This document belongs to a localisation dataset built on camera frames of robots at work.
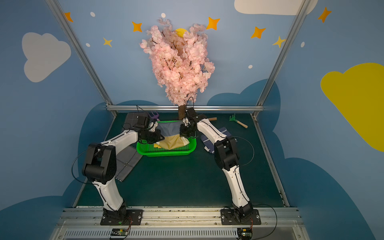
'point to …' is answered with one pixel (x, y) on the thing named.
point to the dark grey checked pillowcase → (132, 119)
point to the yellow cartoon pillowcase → (156, 145)
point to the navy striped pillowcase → (209, 145)
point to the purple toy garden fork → (155, 116)
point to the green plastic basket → (147, 149)
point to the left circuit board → (119, 232)
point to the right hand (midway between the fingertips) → (181, 133)
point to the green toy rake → (233, 118)
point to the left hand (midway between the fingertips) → (164, 136)
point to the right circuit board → (244, 232)
